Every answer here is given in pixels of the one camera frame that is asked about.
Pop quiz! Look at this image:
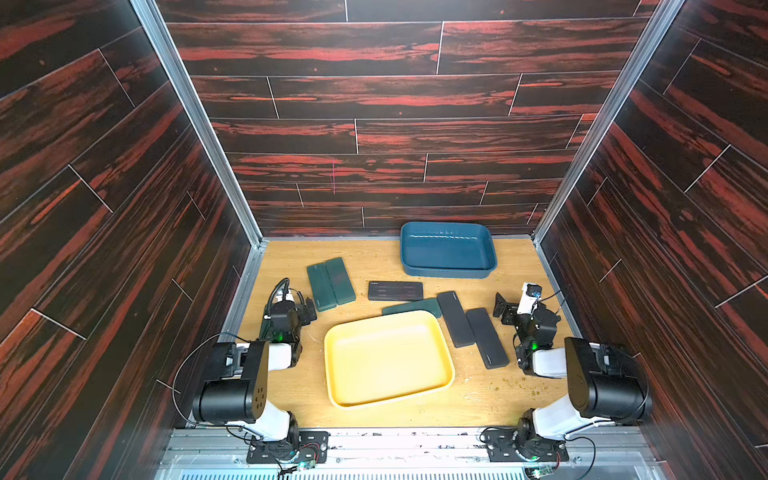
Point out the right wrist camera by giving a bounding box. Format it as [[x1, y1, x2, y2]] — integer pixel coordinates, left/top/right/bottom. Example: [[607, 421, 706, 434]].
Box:
[[517, 282, 543, 315]]

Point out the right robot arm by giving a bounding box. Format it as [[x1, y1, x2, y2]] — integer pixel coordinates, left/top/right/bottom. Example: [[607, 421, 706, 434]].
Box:
[[493, 283, 652, 460]]

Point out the dark grey pencil case outer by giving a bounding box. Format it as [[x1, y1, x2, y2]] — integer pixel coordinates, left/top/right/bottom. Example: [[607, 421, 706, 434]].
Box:
[[466, 308, 510, 370]]

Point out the yellow plastic tray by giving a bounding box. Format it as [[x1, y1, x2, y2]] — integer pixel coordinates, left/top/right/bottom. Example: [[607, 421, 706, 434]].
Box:
[[324, 310, 456, 410]]

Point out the teal plastic tray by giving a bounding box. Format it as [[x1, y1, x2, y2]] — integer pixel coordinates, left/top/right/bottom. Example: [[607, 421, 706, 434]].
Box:
[[400, 221, 498, 279]]

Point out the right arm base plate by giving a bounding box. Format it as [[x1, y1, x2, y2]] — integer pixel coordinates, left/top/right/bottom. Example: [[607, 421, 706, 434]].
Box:
[[478, 427, 569, 463]]

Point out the aluminium front rail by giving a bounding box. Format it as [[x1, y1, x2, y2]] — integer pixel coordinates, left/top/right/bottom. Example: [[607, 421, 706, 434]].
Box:
[[155, 427, 670, 479]]

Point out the dark grey pencil case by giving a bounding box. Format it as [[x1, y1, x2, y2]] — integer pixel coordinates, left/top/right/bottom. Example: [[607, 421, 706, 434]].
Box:
[[437, 291, 475, 348], [466, 308, 510, 370]]

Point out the green pencil case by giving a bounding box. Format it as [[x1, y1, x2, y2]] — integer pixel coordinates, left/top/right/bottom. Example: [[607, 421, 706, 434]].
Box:
[[307, 263, 338, 312], [382, 298, 443, 319], [325, 257, 356, 305]]

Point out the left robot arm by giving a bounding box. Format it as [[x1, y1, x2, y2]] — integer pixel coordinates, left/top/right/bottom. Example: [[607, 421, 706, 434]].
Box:
[[192, 296, 317, 450]]

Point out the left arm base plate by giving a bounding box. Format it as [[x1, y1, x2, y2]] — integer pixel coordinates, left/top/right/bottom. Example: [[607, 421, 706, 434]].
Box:
[[246, 429, 330, 465]]

